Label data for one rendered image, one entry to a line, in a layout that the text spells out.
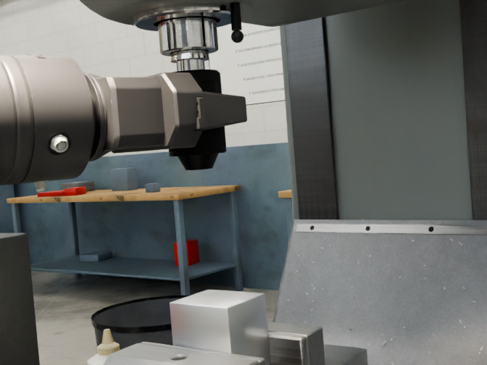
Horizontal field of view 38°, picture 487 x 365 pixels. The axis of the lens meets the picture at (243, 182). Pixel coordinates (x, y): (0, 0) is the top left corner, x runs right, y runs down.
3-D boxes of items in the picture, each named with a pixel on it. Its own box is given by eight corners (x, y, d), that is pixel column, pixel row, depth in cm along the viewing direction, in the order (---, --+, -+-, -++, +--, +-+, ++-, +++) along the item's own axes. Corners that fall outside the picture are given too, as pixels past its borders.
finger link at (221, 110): (243, 129, 57) (177, 132, 53) (239, 90, 57) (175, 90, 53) (254, 128, 56) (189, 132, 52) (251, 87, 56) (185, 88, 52)
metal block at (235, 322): (233, 384, 54) (227, 307, 54) (175, 374, 57) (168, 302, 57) (270, 364, 58) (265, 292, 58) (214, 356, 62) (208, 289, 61)
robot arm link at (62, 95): (201, 43, 50) (39, 37, 43) (211, 177, 51) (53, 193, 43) (119, 66, 60) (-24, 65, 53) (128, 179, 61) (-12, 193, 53)
